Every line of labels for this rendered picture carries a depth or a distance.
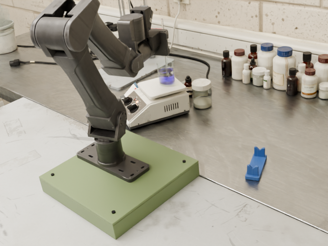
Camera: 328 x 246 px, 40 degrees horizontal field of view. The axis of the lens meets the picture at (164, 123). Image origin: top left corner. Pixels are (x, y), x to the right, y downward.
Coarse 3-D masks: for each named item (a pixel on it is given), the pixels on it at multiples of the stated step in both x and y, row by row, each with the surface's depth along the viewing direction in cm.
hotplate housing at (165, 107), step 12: (144, 96) 136; (168, 96) 134; (180, 96) 134; (144, 108) 132; (156, 108) 133; (168, 108) 134; (180, 108) 136; (132, 120) 132; (144, 120) 133; (156, 120) 135
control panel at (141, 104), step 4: (132, 92) 141; (128, 96) 141; (132, 96) 139; (136, 96) 138; (132, 100) 138; (136, 100) 137; (140, 100) 135; (140, 104) 134; (144, 104) 132; (140, 108) 132; (128, 112) 135; (136, 112) 132; (128, 116) 133; (132, 116) 132; (128, 120) 132
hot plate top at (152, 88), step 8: (152, 80) 141; (176, 80) 139; (144, 88) 136; (152, 88) 136; (160, 88) 135; (168, 88) 135; (176, 88) 134; (184, 88) 134; (152, 96) 131; (160, 96) 132
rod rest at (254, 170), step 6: (258, 150) 112; (264, 150) 111; (252, 156) 113; (258, 156) 113; (264, 156) 112; (252, 162) 111; (258, 162) 111; (264, 162) 110; (252, 168) 106; (258, 168) 105; (246, 174) 107; (252, 174) 106; (258, 174) 106; (258, 180) 106
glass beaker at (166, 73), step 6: (162, 60) 137; (168, 60) 137; (162, 66) 133; (168, 66) 133; (162, 72) 134; (168, 72) 134; (162, 78) 135; (168, 78) 135; (174, 78) 136; (162, 84) 136; (168, 84) 136
